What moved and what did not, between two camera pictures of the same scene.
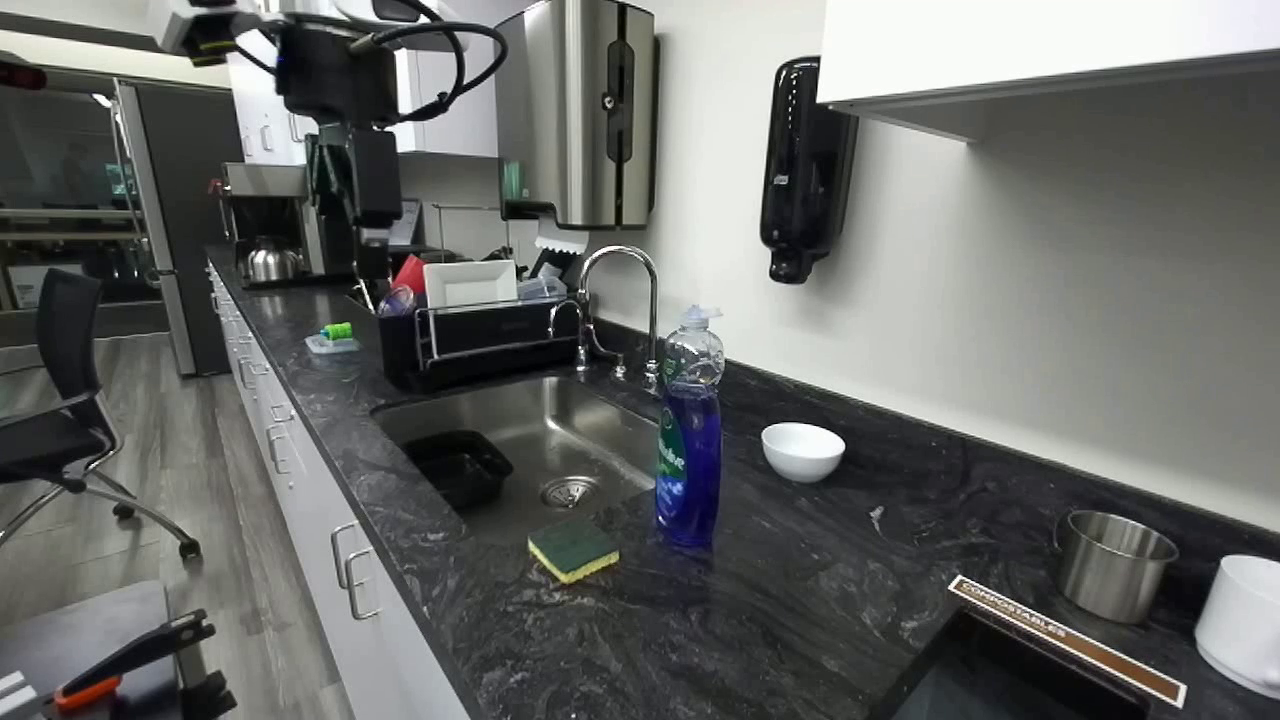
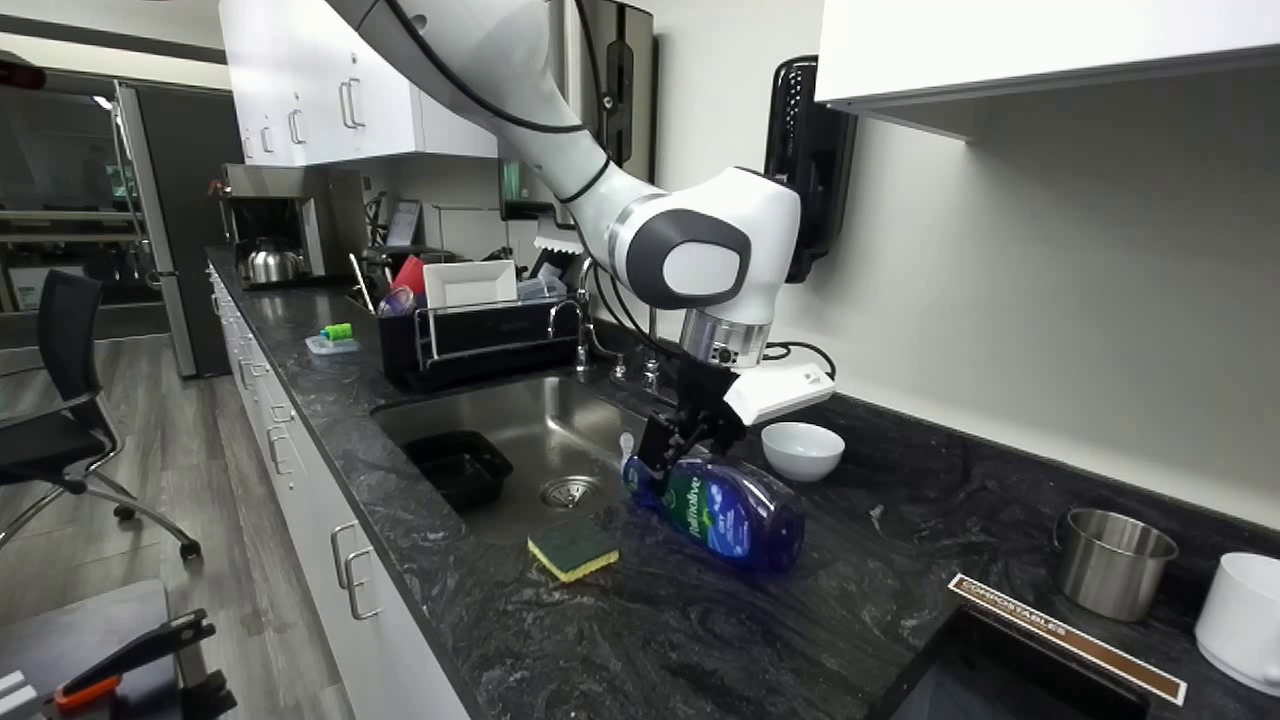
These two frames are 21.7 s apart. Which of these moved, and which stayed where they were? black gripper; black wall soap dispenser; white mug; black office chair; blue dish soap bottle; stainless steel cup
Moved: black gripper; blue dish soap bottle
Stayed: stainless steel cup; black office chair; black wall soap dispenser; white mug
